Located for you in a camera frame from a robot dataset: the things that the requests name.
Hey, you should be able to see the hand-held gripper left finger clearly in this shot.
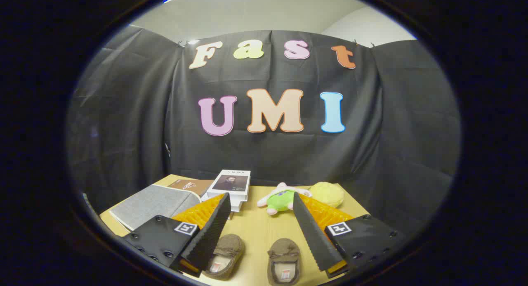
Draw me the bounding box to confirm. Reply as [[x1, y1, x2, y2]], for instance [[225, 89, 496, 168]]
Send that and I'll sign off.
[[123, 192, 232, 278]]

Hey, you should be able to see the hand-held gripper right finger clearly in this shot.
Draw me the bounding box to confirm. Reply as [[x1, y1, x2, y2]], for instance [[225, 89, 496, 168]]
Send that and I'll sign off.
[[292, 192, 404, 279]]

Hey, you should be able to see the brown fuzzy shoe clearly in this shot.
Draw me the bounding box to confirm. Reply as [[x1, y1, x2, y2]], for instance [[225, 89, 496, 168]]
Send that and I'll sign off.
[[267, 238, 302, 286], [202, 234, 245, 280]]

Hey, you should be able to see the grey fabric storage box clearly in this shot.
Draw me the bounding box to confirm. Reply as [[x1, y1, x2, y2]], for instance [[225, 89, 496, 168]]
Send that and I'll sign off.
[[109, 184, 203, 232]]

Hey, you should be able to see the yellow plush cushion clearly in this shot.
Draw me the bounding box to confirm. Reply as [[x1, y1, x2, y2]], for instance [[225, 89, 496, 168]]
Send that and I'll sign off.
[[309, 182, 345, 208]]

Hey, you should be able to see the brown flat book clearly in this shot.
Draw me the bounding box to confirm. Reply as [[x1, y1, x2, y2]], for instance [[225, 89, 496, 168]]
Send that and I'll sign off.
[[167, 179, 214, 197]]

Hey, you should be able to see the green and pink plush toy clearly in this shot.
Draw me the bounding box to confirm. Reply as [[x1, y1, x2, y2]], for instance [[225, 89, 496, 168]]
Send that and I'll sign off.
[[257, 182, 313, 216]]

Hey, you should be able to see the white book with portrait cover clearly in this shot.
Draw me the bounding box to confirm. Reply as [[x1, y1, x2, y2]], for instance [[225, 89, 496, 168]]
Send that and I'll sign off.
[[206, 170, 251, 202]]

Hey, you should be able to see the black backdrop cloth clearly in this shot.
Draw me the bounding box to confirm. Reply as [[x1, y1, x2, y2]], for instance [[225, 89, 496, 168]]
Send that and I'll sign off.
[[66, 25, 462, 237]]

